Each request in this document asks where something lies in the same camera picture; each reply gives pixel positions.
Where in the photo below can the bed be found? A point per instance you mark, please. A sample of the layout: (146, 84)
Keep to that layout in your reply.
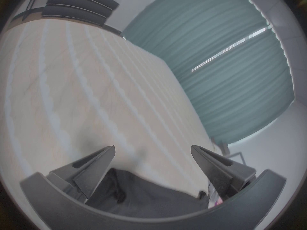
(84, 92)

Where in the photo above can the grey bedside table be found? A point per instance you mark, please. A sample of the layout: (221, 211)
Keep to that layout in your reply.
(224, 148)

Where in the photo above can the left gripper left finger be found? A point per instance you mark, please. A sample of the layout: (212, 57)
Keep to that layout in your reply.
(91, 174)

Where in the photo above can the black T-shirt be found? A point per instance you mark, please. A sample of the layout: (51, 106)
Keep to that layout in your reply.
(148, 200)

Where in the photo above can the blue-green curtain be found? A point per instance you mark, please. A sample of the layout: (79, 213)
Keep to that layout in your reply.
(191, 15)
(239, 92)

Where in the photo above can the pile of clothes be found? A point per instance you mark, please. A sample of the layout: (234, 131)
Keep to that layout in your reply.
(218, 201)

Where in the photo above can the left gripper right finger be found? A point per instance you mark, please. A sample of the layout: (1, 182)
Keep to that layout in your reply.
(220, 176)

